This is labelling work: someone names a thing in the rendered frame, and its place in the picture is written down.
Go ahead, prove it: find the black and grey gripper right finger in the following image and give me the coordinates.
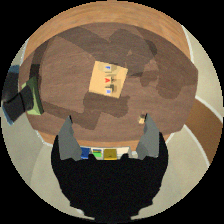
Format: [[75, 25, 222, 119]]
[[136, 113, 169, 188]]

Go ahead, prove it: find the tan flat mat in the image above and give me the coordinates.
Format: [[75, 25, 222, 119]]
[[89, 61, 128, 98]]

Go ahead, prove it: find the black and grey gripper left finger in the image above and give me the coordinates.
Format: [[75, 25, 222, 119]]
[[51, 115, 82, 190]]

